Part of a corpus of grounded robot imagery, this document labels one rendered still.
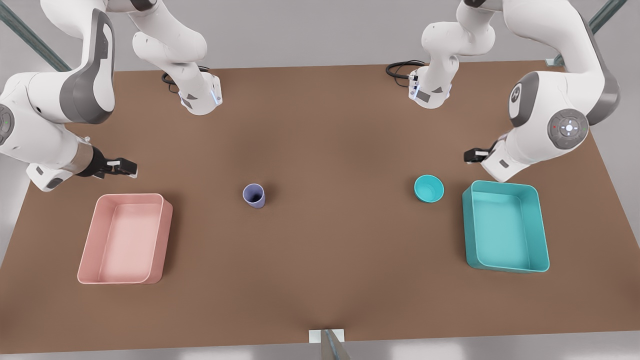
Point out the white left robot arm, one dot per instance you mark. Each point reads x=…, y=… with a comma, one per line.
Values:
x=560, y=100

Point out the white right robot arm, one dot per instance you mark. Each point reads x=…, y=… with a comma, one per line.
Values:
x=85, y=85

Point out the teal bowl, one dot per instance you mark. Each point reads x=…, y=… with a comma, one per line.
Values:
x=429, y=188

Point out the pink plastic box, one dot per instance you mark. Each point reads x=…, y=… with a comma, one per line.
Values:
x=125, y=239

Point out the teal plastic box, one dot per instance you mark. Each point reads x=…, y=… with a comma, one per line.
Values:
x=505, y=226

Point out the purple cup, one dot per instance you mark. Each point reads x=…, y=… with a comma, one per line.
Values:
x=254, y=195

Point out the silver frame post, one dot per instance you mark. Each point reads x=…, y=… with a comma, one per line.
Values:
x=330, y=344
x=595, y=27
x=30, y=35

